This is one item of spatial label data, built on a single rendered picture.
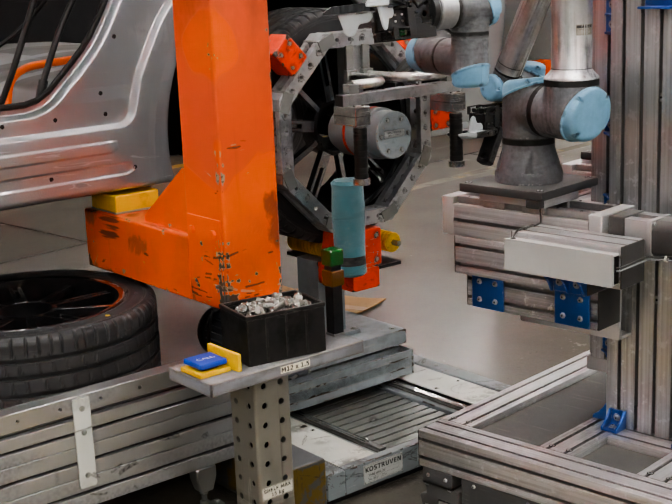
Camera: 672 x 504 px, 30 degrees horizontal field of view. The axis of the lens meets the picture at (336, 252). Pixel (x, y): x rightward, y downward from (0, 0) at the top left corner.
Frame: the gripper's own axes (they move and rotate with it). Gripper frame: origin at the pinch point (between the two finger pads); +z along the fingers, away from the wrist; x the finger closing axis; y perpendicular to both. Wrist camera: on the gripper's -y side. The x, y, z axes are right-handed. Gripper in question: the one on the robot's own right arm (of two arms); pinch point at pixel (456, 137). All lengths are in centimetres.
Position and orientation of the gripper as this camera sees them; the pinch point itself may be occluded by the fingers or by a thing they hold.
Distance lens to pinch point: 343.3
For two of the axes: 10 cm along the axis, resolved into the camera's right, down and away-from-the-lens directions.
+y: -0.4, -9.7, -2.3
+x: 6.8, 1.4, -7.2
